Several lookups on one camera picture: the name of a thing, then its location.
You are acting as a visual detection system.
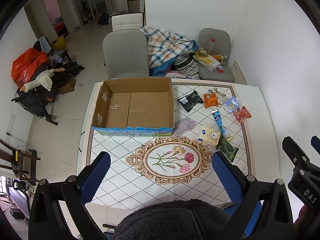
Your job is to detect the dark green snack packet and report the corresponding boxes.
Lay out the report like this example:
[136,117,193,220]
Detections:
[216,137,239,163]

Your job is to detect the cream tissue pack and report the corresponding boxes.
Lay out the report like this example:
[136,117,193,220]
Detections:
[197,126,221,146]

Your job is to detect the blue tube package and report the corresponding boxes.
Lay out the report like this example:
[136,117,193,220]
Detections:
[212,109,228,138]

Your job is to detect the red floral snack packet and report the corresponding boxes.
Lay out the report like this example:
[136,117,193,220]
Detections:
[233,106,252,124]

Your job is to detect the lilac cloth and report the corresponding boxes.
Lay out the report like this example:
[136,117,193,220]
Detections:
[172,117,196,137]

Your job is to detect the light blue tissue pack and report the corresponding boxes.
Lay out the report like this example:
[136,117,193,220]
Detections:
[222,96,240,113]

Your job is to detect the orange snack packet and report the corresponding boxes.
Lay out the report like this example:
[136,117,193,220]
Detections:
[203,93,219,109]

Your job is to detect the black snack packet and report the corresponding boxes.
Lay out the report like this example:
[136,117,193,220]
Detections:
[177,90,204,113]

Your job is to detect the dark fuzzy sleeve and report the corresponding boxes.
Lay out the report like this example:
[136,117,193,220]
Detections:
[114,199,229,239]

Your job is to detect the dark wooden rack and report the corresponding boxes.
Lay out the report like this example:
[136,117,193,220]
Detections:
[1,140,41,184]

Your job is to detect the open cardboard box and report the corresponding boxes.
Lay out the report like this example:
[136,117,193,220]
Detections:
[92,77,175,137]

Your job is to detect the small brown cardboard box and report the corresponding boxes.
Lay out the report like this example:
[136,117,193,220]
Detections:
[59,77,76,94]

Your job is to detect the white goose plush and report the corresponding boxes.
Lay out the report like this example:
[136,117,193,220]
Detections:
[20,68,66,93]

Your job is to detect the yellow tissue box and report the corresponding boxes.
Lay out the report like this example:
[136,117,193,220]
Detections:
[194,53,220,72]

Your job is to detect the red plastic bag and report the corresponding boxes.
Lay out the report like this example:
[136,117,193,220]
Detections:
[11,48,50,88]

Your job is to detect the striped hat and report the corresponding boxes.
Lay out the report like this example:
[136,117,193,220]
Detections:
[173,56,199,76]

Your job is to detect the grey cushioned chair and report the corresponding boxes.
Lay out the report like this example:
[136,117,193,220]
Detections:
[198,28,234,83]

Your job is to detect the plastic bottle red cap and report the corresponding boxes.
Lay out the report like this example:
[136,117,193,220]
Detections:
[207,38,215,55]

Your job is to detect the yellow bucket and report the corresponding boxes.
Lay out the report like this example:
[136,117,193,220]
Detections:
[51,36,67,51]

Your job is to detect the plaid blanket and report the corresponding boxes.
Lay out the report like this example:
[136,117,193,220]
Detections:
[140,26,196,68]

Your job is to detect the white chair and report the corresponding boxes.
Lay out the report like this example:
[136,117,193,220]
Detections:
[111,12,143,31]

